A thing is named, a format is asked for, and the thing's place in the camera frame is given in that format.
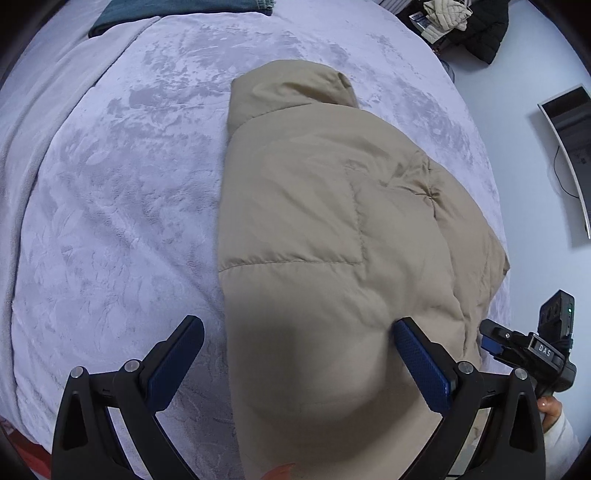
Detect beige puffer jacket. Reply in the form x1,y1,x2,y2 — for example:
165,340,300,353
217,60,509,479

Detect person's right hand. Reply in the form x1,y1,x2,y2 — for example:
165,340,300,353
537,396,563,433

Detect red box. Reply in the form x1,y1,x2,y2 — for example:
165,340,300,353
1,418,51,479

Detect black coat on rack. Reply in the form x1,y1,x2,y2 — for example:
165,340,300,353
396,0,512,65

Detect lavender fleece blanket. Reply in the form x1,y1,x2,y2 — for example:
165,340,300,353
1,1,504,479

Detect cream striped hanging garment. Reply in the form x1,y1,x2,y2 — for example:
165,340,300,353
421,0,472,44

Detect folded blue jeans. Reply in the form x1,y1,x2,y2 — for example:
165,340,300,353
88,0,276,38

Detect wall mounted tv screen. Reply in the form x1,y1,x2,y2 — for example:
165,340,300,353
538,85,590,238

